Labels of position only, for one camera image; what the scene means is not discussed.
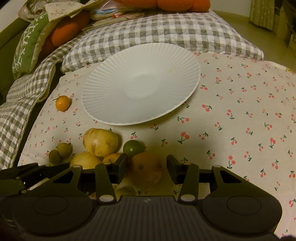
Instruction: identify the orange mandarin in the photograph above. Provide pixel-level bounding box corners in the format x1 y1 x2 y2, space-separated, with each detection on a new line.
127 152 163 188

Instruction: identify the floral beige cloth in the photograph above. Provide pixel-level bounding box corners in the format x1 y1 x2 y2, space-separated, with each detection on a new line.
17 0 110 24

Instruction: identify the orange plush pumpkin pillow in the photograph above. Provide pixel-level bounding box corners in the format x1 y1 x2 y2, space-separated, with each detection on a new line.
115 0 211 13

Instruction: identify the green patterned curtain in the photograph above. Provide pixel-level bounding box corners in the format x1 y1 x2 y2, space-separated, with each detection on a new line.
249 0 275 31

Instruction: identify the small orange tomato with stem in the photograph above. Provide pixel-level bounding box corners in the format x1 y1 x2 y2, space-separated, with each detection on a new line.
55 95 71 112

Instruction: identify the small orange fruit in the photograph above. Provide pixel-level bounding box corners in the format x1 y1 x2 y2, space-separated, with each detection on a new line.
102 153 121 163

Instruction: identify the green embroidered pillow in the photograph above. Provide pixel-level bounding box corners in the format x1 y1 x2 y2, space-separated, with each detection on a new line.
12 12 62 80

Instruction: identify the white fluted paper plate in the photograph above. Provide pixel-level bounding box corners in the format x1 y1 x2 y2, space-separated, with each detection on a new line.
81 43 201 126

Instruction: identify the stack of books and papers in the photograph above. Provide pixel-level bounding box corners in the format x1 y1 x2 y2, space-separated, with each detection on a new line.
82 8 145 32

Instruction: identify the orange plush pillow left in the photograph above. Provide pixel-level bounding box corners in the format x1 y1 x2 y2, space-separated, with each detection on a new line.
39 10 90 59

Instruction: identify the dark green sofa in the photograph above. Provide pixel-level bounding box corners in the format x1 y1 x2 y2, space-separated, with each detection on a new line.
0 18 30 104

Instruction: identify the green tomato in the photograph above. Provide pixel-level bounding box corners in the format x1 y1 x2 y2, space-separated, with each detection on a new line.
123 140 145 158

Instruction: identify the cherry print white cloth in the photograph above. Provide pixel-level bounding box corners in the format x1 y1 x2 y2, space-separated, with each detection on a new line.
20 53 295 236

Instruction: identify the small olive green fruit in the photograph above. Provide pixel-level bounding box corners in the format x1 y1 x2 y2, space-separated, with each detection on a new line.
57 143 73 158

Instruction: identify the grey checked cushion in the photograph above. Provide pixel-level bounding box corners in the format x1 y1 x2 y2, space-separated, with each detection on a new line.
61 11 264 73

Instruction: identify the wooden shelf unit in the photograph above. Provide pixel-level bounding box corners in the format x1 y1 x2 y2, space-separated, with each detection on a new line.
274 1 295 45

